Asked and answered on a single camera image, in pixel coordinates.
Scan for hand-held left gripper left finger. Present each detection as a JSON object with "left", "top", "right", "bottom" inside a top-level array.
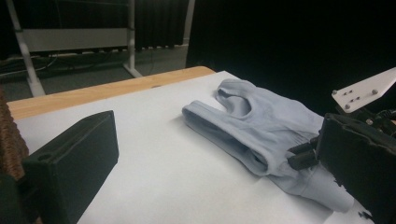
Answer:
[{"left": 21, "top": 110, "right": 120, "bottom": 224}]

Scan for dark curtain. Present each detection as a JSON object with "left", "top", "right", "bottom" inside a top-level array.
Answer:
[{"left": 134, "top": 0, "right": 396, "bottom": 116}]

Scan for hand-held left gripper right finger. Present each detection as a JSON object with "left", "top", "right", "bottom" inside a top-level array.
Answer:
[{"left": 316, "top": 113, "right": 396, "bottom": 224}]

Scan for brown woven basket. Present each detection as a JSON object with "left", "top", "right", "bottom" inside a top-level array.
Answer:
[{"left": 0, "top": 87, "right": 31, "bottom": 181}]

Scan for floor cables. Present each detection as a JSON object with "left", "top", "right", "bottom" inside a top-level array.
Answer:
[{"left": 0, "top": 52, "right": 125, "bottom": 77}]

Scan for white metal stand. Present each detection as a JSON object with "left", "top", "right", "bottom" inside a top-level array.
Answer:
[{"left": 6, "top": 0, "right": 197, "bottom": 97}]

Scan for light blue garment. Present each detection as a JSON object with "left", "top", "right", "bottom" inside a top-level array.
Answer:
[{"left": 181, "top": 77, "right": 355, "bottom": 214}]

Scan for white table mat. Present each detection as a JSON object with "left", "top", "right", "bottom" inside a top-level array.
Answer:
[{"left": 13, "top": 70, "right": 375, "bottom": 224}]

